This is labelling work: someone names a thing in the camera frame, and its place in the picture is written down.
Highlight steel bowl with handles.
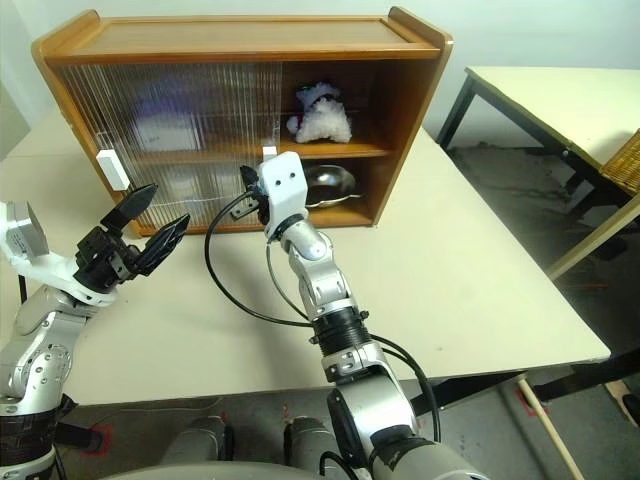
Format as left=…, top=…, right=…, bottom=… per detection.
left=302, top=164, right=364, bottom=209

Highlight cream table with black legs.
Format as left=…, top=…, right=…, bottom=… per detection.
left=437, top=64, right=640, bottom=281

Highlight dark grey rounded shape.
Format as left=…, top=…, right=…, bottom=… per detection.
left=284, top=414, right=346, bottom=469

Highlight pale grey curved shell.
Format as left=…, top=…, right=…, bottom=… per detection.
left=104, top=460, right=351, bottom=480

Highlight ribbed clear sliding door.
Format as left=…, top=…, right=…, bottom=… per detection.
left=74, top=62, right=285, bottom=229
left=58, top=63, right=275, bottom=231

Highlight red floor tape mark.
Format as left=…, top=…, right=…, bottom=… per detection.
left=517, top=384, right=551, bottom=419

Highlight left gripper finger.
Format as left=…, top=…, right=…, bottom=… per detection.
left=99, top=183, right=159, bottom=233
left=132, top=213, right=192, bottom=277

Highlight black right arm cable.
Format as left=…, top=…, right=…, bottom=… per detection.
left=203, top=192, right=441, bottom=451

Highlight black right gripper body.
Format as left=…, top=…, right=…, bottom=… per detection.
left=249, top=187, right=272, bottom=225

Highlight wicker basket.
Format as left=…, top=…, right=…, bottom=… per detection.
left=599, top=127, right=640, bottom=199

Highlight wooden stick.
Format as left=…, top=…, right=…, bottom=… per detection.
left=517, top=377, right=584, bottom=480

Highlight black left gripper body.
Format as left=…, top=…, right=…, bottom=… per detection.
left=73, top=225, right=144, bottom=296

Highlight knitted snowman doll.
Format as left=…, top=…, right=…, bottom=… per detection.
left=285, top=82, right=354, bottom=144

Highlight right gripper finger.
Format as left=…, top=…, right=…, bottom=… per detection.
left=240, top=164, right=261, bottom=194

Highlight wooden tabletop cabinet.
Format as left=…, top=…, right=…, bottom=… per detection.
left=30, top=5, right=455, bottom=237

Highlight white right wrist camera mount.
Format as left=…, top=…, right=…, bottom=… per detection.
left=257, top=152, right=309, bottom=236

